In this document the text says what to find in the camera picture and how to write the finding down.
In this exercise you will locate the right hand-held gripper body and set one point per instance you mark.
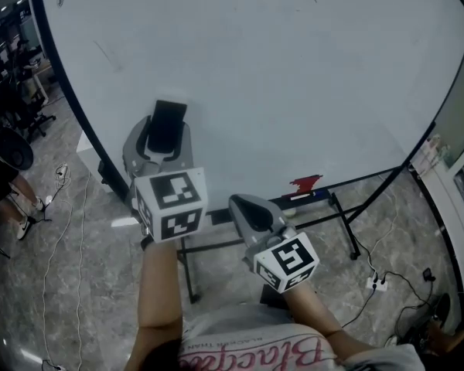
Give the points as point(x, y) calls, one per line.
point(286, 259)

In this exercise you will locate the large white whiteboard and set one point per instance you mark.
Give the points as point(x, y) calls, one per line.
point(278, 72)

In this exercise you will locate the white cabinet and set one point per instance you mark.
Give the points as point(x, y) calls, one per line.
point(86, 149)

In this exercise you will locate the white marker pen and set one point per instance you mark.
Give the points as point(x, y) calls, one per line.
point(298, 196)

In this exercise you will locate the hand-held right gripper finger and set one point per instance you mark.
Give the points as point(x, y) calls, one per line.
point(243, 226)
point(275, 213)

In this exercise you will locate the black eraser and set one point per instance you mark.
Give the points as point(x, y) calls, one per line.
point(165, 126)

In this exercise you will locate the white power strip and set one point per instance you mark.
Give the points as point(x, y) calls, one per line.
point(377, 283)
point(62, 170)

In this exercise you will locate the black office chair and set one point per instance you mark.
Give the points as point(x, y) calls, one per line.
point(33, 116)

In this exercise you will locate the white office desk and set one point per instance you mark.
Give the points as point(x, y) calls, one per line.
point(38, 68)

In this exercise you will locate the person's grey printed shirt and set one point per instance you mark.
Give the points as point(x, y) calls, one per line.
point(255, 342)

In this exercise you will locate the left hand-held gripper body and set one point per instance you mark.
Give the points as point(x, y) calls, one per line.
point(170, 203)

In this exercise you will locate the person's right forearm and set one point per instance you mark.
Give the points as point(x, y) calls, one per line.
point(317, 315)

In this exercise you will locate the white counter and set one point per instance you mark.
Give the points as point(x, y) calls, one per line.
point(444, 215)

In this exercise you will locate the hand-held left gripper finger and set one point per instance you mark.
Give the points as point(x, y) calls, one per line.
point(130, 147)
point(185, 149)

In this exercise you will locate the black whiteboard stand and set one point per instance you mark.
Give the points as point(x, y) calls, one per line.
point(344, 215)

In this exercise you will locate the red item on tray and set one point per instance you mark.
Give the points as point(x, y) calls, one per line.
point(304, 183)

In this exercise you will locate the person's left forearm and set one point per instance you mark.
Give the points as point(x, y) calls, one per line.
point(158, 296)

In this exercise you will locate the black power adapter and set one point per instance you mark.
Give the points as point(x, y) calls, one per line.
point(428, 274)

